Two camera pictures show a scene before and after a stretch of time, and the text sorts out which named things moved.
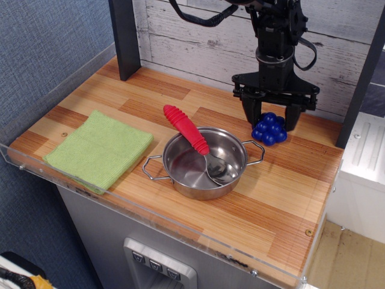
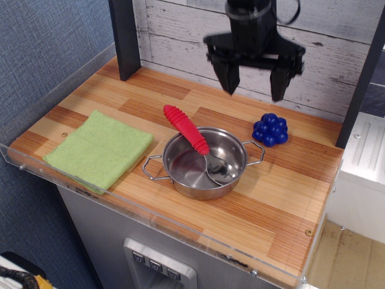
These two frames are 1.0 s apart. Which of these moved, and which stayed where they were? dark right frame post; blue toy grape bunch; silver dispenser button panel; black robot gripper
Moved: black robot gripper
Stayed: dark right frame post; silver dispenser button panel; blue toy grape bunch
